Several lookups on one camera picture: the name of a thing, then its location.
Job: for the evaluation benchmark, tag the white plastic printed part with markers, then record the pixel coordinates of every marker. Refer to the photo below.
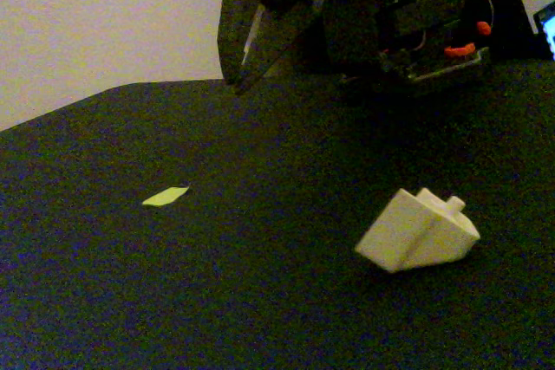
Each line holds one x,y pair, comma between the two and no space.
407,235

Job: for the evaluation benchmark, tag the laptop with lit screen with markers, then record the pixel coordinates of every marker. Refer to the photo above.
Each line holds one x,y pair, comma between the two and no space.
550,30

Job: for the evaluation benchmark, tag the black spring clamp orange tips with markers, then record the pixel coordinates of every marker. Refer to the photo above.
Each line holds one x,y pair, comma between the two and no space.
459,50
483,27

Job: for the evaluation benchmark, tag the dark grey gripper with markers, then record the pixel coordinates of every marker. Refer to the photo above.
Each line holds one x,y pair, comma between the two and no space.
265,19

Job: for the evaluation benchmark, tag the dark navy desk mat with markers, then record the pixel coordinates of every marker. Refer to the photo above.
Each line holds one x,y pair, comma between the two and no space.
260,257

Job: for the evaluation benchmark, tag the small green tape marker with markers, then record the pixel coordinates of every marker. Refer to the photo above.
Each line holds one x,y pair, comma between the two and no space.
165,196

